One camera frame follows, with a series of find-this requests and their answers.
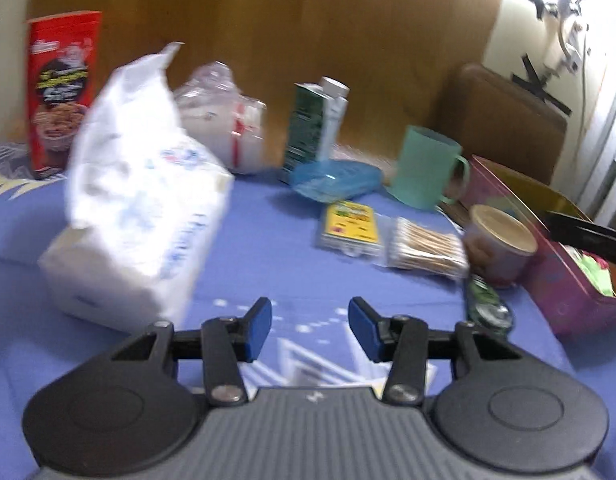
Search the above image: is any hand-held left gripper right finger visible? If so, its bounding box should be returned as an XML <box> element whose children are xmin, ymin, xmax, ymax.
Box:
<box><xmin>349</xmin><ymin>296</ymin><xmax>521</xmax><ymax>407</ymax></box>

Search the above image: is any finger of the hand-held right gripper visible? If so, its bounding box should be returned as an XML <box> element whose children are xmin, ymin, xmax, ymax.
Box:
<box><xmin>544</xmin><ymin>211</ymin><xmax>616</xmax><ymax>267</ymax></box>

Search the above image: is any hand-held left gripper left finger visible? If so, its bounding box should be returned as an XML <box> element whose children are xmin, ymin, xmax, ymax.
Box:
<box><xmin>110</xmin><ymin>297</ymin><xmax>273</xmax><ymax>407</ymax></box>

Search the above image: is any green cloth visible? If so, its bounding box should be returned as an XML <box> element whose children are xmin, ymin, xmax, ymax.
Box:
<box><xmin>570</xmin><ymin>250</ymin><xmax>616</xmax><ymax>297</ymax></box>

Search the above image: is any pink tin box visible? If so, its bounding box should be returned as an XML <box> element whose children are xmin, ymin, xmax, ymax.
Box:
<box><xmin>468</xmin><ymin>155</ymin><xmax>616</xmax><ymax>338</ymax></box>

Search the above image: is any blue printed bed sheet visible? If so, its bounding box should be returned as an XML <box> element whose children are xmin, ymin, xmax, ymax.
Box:
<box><xmin>0</xmin><ymin>142</ymin><xmax>589</xmax><ymax>461</ymax></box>

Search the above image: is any paper cup with beige lid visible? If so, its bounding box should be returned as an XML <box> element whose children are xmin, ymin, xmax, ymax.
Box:
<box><xmin>460</xmin><ymin>204</ymin><xmax>539</xmax><ymax>288</ymax></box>

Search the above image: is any pack of cotton swabs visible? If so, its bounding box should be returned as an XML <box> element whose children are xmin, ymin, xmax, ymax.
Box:
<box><xmin>385</xmin><ymin>216</ymin><xmax>470</xmax><ymax>279</ymax></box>

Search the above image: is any yellow card pack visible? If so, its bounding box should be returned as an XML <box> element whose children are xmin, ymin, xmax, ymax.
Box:
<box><xmin>316</xmin><ymin>201</ymin><xmax>381</xmax><ymax>257</ymax></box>

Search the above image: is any small dark green can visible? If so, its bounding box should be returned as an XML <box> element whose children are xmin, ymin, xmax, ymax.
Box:
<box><xmin>465</xmin><ymin>275</ymin><xmax>516</xmax><ymax>333</ymax></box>

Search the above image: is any brown chair back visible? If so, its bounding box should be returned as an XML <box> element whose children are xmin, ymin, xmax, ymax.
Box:
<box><xmin>435</xmin><ymin>62</ymin><xmax>569</xmax><ymax>186</ymax></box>

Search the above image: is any white tissue pack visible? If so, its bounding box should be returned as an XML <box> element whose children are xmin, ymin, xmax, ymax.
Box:
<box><xmin>38</xmin><ymin>42</ymin><xmax>236</xmax><ymax>336</ymax></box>

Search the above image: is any teal plastic mug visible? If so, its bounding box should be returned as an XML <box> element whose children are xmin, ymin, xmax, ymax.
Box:
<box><xmin>386</xmin><ymin>125</ymin><xmax>471</xmax><ymax>211</ymax></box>

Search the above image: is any green carton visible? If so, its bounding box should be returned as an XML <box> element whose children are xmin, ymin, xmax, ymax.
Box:
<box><xmin>282</xmin><ymin>82</ymin><xmax>333</xmax><ymax>186</ymax></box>

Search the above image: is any clear plastic bag of cotton pads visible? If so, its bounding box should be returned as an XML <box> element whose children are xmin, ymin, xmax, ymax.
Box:
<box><xmin>174</xmin><ymin>61</ymin><xmax>269</xmax><ymax>175</ymax></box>

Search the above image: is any white carton with grey cap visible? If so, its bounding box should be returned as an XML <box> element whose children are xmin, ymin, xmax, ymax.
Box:
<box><xmin>320</xmin><ymin>76</ymin><xmax>349</xmax><ymax>161</ymax></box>

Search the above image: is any wooden headboard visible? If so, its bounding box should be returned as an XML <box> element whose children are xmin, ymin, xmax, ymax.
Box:
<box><xmin>28</xmin><ymin>0</ymin><xmax>506</xmax><ymax>171</ymax></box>

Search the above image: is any red cereal box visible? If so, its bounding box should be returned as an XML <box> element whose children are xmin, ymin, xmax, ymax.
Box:
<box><xmin>26</xmin><ymin>10</ymin><xmax>103</xmax><ymax>181</ymax></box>

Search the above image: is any white window frame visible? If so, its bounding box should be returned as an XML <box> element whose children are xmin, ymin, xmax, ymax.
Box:
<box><xmin>583</xmin><ymin>75</ymin><xmax>616</xmax><ymax>226</ymax></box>

